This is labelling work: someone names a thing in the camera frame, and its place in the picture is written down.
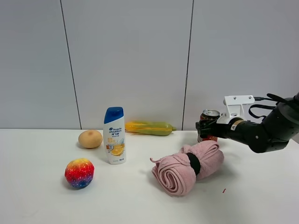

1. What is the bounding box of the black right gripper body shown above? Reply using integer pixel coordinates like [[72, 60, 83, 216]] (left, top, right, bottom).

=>
[[211, 118, 244, 140]]

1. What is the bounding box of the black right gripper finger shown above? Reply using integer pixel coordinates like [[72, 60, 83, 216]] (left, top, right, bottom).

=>
[[199, 131, 216, 140], [195, 118, 218, 131]]

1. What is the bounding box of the red soda can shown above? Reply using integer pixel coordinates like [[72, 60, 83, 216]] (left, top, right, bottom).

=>
[[195, 109, 220, 142]]

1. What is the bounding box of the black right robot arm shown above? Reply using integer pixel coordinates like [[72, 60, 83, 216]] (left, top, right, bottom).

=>
[[195, 93, 299, 153]]

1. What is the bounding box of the black elastic band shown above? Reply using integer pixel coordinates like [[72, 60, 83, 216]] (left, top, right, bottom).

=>
[[186, 153, 201, 175]]

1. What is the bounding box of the rolled pink towel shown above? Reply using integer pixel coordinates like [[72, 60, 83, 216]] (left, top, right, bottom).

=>
[[150, 140, 224, 196]]

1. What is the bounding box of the yellow green corn cob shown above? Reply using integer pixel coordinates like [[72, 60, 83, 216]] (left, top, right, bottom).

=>
[[125, 120, 177, 136]]

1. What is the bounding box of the white blue shampoo bottle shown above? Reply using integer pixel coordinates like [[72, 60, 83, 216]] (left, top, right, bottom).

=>
[[103, 107, 127, 165]]

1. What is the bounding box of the brown potato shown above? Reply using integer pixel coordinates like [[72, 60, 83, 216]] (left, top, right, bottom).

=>
[[78, 130, 103, 149]]

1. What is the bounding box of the rainbow coloured ball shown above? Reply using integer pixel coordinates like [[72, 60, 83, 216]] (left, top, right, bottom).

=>
[[64, 158, 94, 189]]

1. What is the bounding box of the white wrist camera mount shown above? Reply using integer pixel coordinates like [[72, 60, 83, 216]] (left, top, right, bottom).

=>
[[216, 95, 255, 124]]

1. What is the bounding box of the black camera cable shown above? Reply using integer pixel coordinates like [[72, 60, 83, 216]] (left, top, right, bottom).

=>
[[248, 93, 287, 120]]

